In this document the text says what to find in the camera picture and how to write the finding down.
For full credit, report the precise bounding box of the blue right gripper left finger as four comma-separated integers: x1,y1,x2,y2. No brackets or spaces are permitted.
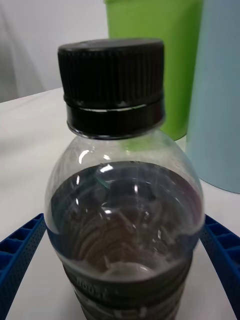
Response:
0,212,47,320

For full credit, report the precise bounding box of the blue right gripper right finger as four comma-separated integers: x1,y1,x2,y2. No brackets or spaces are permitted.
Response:
199,214,240,320

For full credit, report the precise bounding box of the clear bottle with black cap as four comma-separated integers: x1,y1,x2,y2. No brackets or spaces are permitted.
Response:
44,38,206,320

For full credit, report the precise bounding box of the pale blue plastic bin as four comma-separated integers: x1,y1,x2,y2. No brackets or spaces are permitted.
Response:
185,0,240,194

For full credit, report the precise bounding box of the green plastic bin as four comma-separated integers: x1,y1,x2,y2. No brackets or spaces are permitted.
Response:
103,0,205,141

